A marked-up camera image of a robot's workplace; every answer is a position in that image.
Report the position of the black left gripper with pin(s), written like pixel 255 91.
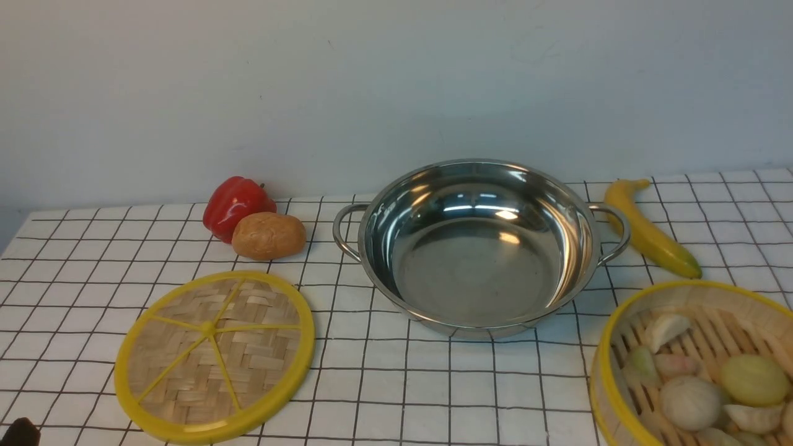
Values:
pixel 22 432

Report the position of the yellow rimmed bamboo steamer lid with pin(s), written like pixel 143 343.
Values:
pixel 215 358

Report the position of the yellow rimmed bamboo steamer basket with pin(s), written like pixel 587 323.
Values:
pixel 726 321

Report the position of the stainless steel pot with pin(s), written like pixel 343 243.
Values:
pixel 479 249

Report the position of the white dumpling top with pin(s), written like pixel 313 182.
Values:
pixel 664 328

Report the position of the white dumpling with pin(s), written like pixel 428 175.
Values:
pixel 756 420
pixel 664 328

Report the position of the white checkered tablecloth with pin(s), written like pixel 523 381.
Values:
pixel 73 282

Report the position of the brown potato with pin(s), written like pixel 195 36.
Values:
pixel 268 236

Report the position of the red bell pepper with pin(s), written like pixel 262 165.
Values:
pixel 234 199

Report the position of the pale green dumpling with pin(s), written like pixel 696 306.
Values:
pixel 640 367

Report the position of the pink dumpling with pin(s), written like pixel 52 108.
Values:
pixel 674 365

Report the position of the yellow banana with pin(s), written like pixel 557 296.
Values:
pixel 647 238

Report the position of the white round bun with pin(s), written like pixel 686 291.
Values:
pixel 691 403

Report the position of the yellow-green round bun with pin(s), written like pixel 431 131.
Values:
pixel 754 380

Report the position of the white dumpling lower right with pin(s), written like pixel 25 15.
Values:
pixel 756 420

